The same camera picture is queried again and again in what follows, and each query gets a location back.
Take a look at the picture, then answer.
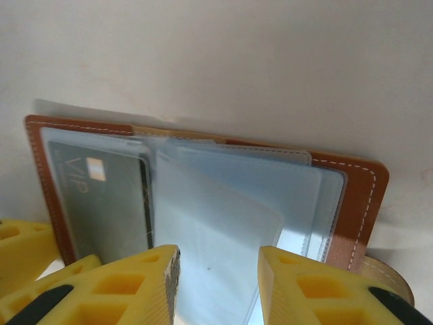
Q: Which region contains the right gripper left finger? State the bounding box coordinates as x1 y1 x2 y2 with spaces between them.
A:
0 244 181 325

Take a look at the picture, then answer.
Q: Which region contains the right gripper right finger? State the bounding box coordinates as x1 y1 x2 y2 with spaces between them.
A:
258 246 427 325

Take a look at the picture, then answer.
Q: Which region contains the dark grey VIP credit card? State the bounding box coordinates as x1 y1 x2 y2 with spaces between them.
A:
47 140 153 265

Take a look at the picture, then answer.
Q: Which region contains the brown leather card holder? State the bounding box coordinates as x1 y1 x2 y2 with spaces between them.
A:
24 114 415 325

